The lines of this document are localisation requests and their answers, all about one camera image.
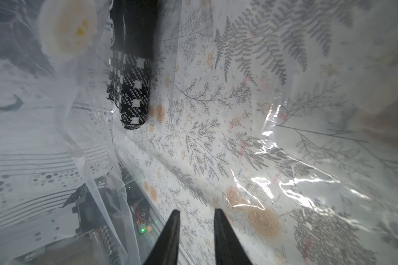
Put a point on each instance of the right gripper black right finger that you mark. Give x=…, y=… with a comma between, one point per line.
x=228, y=249

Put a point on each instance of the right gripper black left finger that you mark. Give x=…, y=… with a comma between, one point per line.
x=166, y=248

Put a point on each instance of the beige fluffy scarf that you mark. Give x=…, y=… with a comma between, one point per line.
x=381, y=126

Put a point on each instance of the black white patterned scarf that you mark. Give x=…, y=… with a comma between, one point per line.
x=133, y=24

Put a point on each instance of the white vacuum bag valve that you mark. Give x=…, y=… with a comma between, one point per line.
x=67, y=28

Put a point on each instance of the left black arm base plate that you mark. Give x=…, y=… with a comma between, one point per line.
x=108, y=202

